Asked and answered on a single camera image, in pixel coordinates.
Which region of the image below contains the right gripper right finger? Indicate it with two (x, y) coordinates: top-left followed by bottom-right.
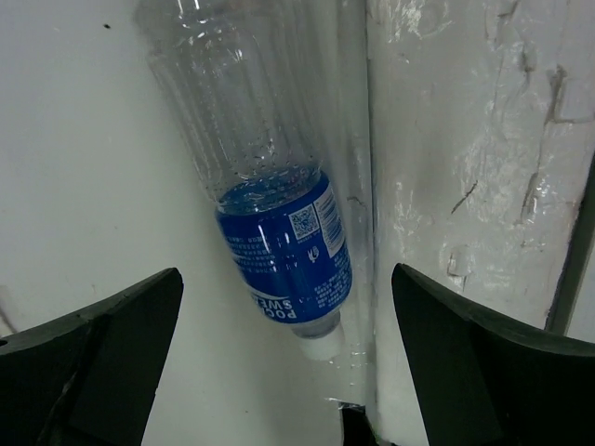
(391, 264), (594, 445)

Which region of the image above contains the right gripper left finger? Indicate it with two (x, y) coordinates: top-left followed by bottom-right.
(1, 268), (183, 445)

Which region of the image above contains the blue label water bottle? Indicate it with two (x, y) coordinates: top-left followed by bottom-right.
(134, 1), (353, 361)

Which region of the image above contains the white foam block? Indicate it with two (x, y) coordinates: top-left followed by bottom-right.
(367, 1), (594, 445)

